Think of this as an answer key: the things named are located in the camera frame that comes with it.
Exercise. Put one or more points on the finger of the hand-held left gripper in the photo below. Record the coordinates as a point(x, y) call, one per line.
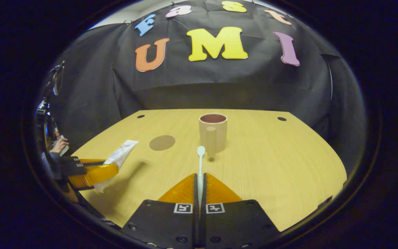
point(95, 174)
point(71, 160)

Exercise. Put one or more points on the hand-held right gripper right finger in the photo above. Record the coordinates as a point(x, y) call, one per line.
point(237, 224)

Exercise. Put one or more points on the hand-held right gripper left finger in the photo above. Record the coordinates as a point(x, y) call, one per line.
point(164, 224)

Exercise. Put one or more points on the white toothpaste tube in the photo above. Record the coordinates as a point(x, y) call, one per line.
point(121, 152)

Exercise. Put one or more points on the white toothbrush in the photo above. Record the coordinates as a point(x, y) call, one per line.
point(200, 166)

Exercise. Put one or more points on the brown round coaster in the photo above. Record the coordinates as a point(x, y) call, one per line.
point(162, 142)

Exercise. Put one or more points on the beige cup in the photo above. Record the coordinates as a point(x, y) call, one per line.
point(216, 136)

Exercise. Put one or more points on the white handheld device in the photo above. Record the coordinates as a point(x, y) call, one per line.
point(65, 149)

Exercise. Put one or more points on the black backdrop cloth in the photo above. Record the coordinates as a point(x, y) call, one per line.
point(219, 86)

